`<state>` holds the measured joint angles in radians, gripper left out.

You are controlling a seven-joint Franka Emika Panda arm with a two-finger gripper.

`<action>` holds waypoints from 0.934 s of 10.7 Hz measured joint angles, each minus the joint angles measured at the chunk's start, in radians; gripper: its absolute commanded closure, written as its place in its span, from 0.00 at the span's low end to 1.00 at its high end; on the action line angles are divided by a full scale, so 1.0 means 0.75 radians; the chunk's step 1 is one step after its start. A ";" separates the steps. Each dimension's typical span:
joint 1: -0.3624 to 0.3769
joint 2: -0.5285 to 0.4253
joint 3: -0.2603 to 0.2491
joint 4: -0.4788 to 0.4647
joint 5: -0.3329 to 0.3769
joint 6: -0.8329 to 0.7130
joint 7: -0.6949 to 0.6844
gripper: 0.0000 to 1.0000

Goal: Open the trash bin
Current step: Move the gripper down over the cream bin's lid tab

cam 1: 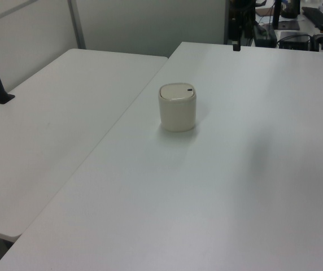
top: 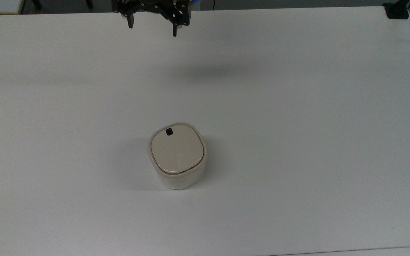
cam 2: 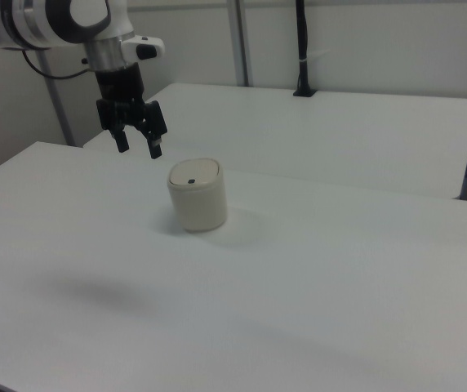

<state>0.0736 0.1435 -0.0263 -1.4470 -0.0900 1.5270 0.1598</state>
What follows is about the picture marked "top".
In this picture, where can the cream trash bin lid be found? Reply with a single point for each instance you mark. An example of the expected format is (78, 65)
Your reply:
(176, 149)

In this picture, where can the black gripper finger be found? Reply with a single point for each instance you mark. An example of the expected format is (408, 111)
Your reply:
(174, 28)
(130, 19)

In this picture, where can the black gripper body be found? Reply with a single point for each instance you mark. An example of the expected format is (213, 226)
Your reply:
(151, 5)

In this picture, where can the black table clamp mount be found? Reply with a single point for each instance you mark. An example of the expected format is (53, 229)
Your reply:
(397, 10)

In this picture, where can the cream trash bin body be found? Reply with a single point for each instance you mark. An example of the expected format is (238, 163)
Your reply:
(177, 179)

